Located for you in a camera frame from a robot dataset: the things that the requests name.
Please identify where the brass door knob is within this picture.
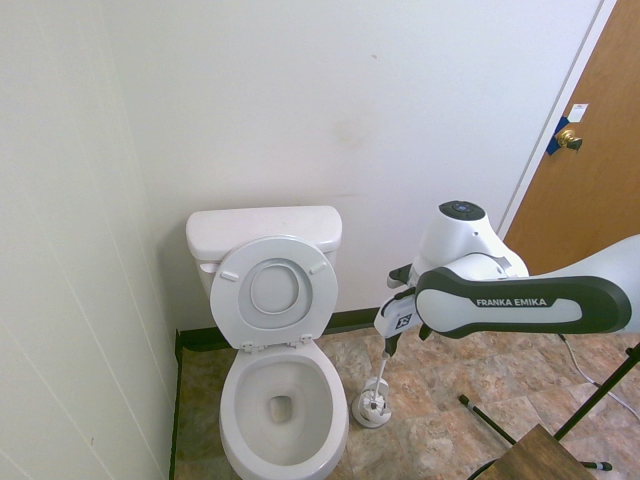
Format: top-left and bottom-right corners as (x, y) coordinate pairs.
(557, 127), (585, 152)

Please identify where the brown wooden door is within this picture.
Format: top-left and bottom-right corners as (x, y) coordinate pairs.
(503, 0), (640, 279)

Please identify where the white toilet brush holder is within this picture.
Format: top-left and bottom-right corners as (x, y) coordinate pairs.
(351, 377), (393, 429)

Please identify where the white toilet seat lid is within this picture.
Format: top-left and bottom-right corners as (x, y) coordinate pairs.
(248, 261), (303, 317)

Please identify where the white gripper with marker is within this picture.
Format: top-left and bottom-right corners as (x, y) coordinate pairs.
(374, 291), (419, 358)

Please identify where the white door frame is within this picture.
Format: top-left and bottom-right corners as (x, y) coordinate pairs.
(482, 0), (622, 247)

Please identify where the dark wooden table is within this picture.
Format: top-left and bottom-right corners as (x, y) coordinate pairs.
(492, 424), (597, 480)

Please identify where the white toilet seat ring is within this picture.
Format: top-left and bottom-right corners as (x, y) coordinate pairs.
(209, 235), (340, 351)

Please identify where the white toilet brush grey handle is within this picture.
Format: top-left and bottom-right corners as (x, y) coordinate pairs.
(363, 349), (393, 420)

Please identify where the white toilet tank lid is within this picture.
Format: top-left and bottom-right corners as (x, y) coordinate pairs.
(185, 205), (345, 255)

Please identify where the white floor cable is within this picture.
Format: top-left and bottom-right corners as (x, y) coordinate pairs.
(558, 333), (640, 412)

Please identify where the blue tape strip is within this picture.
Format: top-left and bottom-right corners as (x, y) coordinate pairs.
(546, 115), (574, 157)

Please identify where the black camera tripod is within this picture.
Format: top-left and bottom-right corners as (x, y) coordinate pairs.
(458, 342), (640, 473)

